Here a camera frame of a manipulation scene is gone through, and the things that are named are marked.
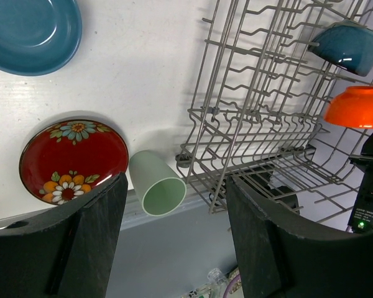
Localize pale green cup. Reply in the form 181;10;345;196
129;150;187;217

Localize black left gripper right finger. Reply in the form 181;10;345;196
226;177;373;297

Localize grey wire dish rack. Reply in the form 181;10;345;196
176;1;373;229

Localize orange bowl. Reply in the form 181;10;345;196
324;86;373;129

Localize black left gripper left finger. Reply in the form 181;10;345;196
0;173;128;297

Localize light blue ceramic bowl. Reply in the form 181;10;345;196
0;1;82;76

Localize dark teal floral bowl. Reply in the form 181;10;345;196
308;20;373;76

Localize red floral plate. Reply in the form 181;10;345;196
19;119;129;205

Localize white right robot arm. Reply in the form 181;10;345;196
348;133;373;233

